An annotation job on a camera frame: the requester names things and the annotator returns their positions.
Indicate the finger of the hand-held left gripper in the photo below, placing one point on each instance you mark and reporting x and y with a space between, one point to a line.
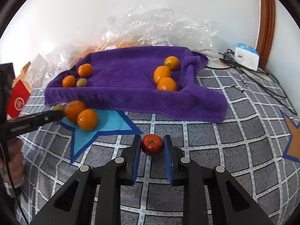
35 120

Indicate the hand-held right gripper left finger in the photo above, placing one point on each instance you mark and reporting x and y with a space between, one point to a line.
136 159

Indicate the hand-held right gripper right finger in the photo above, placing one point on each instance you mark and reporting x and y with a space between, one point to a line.
168 161

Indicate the small red apple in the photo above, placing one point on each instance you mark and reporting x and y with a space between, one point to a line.
151 144

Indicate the orange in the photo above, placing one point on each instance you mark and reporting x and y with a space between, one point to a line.
74 110
69 81
162 74
171 62
87 119
166 84
85 70

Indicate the purple towel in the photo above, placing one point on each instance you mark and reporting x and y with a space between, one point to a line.
121 75

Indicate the person's left hand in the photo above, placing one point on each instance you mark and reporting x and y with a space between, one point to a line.
16 159

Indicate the red paper bag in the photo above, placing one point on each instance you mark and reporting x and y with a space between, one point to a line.
18 100

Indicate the white plastic bag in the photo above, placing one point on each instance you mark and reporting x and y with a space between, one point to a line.
38 65

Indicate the grey checkered bed sheet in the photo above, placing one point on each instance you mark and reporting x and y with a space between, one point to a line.
211 133

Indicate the blue and white box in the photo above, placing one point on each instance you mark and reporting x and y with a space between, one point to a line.
247 55

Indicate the clear plastic bag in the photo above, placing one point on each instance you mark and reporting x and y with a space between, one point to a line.
152 25

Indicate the brown wooden door frame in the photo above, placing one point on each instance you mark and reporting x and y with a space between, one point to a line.
266 28

